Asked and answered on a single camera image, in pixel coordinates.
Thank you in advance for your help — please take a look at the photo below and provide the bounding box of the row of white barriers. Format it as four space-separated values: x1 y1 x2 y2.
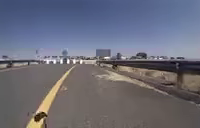
41 58 98 65

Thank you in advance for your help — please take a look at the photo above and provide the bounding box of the dark tree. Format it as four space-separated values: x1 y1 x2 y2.
135 52 148 60

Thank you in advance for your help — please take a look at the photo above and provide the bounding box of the grey building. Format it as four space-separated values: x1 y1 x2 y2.
95 48 112 58

